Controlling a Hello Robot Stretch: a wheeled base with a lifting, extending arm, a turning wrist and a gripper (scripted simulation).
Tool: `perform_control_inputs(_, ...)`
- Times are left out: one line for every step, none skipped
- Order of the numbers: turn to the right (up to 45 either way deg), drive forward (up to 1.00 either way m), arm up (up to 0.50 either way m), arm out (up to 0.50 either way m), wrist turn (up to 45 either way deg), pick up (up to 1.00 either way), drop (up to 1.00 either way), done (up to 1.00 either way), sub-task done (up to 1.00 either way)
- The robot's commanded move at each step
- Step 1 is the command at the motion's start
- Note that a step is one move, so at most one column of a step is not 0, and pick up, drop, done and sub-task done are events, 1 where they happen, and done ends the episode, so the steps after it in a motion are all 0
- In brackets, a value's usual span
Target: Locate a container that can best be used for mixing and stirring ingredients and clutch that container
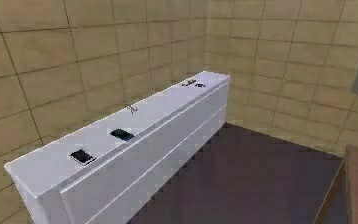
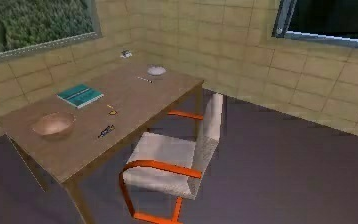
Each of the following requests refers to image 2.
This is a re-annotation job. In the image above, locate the window with green view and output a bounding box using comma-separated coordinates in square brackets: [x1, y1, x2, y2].
[0, 0, 103, 63]

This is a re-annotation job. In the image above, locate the brown wooden table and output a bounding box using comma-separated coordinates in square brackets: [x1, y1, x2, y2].
[0, 58, 205, 224]

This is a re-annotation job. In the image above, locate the brown wooden bowl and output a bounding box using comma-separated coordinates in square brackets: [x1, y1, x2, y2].
[31, 111, 77, 138]

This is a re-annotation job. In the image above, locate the white round plate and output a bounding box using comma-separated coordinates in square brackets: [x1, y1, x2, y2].
[147, 65, 167, 77]

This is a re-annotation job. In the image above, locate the teal book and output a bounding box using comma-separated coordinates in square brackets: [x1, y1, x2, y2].
[56, 83, 105, 110]

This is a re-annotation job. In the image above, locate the white chair with orange frame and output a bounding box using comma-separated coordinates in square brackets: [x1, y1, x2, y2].
[118, 92, 225, 224]

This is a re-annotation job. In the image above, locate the dark window with grey frame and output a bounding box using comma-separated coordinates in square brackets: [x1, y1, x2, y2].
[272, 0, 358, 51]

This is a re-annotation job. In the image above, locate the dark blue pen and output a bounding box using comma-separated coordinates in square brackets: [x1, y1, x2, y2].
[97, 124, 116, 139]

